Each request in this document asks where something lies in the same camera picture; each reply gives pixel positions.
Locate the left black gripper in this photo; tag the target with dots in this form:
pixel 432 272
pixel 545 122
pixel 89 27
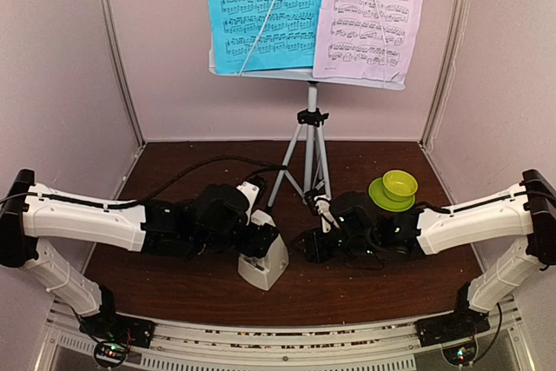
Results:
pixel 259 240

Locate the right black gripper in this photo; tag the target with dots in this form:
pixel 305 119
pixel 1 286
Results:
pixel 315 252

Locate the white metronome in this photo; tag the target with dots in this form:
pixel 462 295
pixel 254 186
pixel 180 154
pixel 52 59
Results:
pixel 263 273

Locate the white perforated music stand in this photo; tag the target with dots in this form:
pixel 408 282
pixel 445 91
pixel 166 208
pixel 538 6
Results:
pixel 308 127

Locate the lilac sheet music page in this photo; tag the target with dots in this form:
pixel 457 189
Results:
pixel 366 40

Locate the blue sheet music page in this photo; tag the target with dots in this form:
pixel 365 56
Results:
pixel 257 35

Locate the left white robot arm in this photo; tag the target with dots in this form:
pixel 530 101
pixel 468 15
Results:
pixel 222 217

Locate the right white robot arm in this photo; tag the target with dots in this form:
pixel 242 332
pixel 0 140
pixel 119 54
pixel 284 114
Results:
pixel 387 223

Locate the green saucer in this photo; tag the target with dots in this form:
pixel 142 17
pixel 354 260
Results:
pixel 377 193

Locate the green bowl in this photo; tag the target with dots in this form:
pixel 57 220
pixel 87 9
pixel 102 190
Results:
pixel 399 185

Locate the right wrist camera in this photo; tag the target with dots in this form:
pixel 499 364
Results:
pixel 319 205

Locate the front aluminium rail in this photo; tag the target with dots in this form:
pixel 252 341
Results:
pixel 379 345

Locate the right aluminium frame post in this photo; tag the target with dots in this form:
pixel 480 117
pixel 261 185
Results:
pixel 455 37

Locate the aluminium frame post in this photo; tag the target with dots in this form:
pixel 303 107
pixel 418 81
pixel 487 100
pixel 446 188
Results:
pixel 455 37
pixel 118 67

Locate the left aluminium frame post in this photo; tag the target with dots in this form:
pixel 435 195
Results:
pixel 118 67

